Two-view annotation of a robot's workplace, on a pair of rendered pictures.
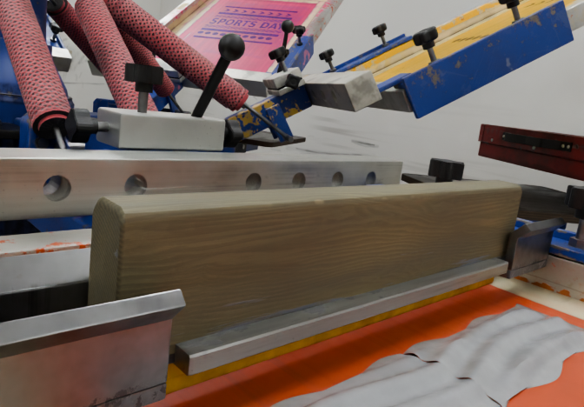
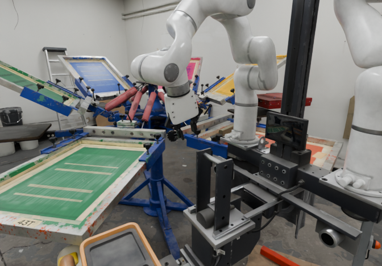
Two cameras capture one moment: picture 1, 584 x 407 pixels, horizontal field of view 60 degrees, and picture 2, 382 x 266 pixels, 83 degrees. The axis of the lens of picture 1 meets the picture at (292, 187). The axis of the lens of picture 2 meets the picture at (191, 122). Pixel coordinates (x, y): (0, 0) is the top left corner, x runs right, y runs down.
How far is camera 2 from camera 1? 118 cm
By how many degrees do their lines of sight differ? 8
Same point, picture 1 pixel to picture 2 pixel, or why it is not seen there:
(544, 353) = not seen: hidden behind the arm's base
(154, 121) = (201, 117)
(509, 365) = not seen: hidden behind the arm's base
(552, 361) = not seen: hidden behind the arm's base
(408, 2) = (218, 51)
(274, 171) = (216, 120)
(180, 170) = (207, 123)
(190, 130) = (204, 117)
